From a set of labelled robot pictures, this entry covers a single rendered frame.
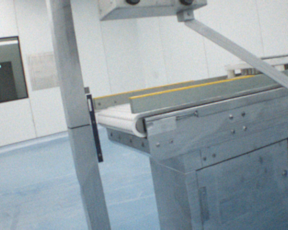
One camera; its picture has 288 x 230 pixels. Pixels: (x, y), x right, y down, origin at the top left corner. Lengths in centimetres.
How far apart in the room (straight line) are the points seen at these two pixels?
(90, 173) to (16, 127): 504
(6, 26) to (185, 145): 553
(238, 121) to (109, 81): 582
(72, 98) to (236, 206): 55
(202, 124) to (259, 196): 34
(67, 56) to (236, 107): 47
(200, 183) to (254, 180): 19
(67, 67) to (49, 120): 518
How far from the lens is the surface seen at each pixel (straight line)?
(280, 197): 104
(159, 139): 67
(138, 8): 63
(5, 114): 589
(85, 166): 92
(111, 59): 661
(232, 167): 86
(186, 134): 70
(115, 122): 74
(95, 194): 95
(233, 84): 78
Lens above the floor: 91
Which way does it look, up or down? 7 degrees down
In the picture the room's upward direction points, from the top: 9 degrees counter-clockwise
